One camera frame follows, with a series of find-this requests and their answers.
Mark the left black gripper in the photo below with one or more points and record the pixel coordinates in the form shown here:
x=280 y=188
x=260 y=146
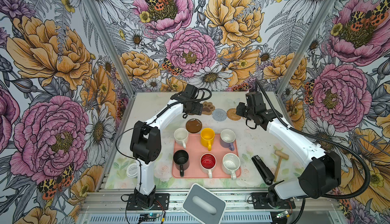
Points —
x=198 y=109

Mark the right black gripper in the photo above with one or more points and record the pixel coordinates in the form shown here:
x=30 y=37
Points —
x=239 y=108

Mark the brown paw print coaster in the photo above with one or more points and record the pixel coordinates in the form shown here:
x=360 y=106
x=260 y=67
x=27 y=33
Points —
x=208 y=108

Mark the glossy brown round coaster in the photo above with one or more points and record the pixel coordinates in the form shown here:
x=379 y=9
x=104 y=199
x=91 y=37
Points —
x=194 y=126

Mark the tan rattan round coaster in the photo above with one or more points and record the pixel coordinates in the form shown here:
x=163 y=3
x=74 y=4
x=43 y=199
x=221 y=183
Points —
x=231 y=114

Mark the grey woven round coaster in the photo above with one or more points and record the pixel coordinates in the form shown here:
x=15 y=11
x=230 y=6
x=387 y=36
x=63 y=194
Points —
x=219 y=115

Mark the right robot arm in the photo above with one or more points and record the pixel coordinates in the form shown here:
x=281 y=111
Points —
x=322 y=171

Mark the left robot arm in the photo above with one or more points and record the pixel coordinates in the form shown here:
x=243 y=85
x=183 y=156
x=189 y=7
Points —
x=146 y=138

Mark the white mug back left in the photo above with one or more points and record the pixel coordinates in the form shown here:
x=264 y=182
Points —
x=181 y=136

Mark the yellow mug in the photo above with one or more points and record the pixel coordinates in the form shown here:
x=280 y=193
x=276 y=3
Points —
x=207 y=138

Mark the lavender mug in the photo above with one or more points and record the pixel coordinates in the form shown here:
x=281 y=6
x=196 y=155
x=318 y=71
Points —
x=227 y=139

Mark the black mug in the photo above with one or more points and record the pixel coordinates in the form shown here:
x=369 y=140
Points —
x=182 y=161

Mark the wooden mallet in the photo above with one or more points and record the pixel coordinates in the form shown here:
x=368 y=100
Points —
x=282 y=156

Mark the white mug front right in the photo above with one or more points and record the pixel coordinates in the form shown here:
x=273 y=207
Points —
x=230 y=165

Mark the red inside white mug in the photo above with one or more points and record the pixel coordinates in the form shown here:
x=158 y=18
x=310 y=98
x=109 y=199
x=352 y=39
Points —
x=208 y=163

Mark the black stapler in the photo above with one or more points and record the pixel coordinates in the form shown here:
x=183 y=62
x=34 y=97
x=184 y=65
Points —
x=266 y=174

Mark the white lidded jar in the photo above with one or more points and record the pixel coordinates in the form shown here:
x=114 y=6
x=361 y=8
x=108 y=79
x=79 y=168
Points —
x=132 y=170

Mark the grey tissue box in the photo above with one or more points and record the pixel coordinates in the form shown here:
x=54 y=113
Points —
x=203 y=205

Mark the green circuit board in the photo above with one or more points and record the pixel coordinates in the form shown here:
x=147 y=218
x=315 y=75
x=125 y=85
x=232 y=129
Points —
x=150 y=217

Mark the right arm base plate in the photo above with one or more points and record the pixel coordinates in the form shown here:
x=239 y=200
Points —
x=263 y=200

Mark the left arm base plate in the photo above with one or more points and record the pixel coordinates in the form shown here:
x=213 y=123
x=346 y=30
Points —
x=138 y=202

